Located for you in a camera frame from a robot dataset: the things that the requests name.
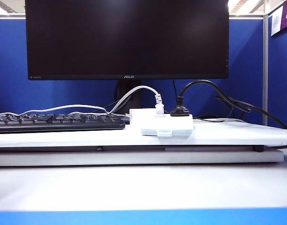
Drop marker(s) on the white power strip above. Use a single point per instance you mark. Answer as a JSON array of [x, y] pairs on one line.
[[178, 125]]

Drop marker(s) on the black ASUS monitor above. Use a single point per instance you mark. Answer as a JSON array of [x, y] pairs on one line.
[[110, 35]]

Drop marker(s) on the black rubber foot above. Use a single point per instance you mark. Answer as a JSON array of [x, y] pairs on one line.
[[259, 148]]

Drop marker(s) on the blue mouse pad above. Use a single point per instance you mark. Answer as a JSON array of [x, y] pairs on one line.
[[127, 121]]

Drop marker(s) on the black keyboard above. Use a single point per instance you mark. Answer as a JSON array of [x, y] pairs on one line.
[[63, 126]]

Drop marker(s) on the black monitor stand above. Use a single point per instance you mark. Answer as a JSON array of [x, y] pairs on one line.
[[134, 103]]

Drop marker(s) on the silver partition top rail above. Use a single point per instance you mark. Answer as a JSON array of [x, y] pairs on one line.
[[7, 16]]

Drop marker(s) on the white charger block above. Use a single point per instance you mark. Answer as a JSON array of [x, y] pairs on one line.
[[135, 117]]

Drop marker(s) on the silver partition post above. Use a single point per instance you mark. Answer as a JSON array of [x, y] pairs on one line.
[[265, 70]]

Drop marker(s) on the white riser base board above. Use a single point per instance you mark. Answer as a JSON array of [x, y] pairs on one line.
[[134, 158]]

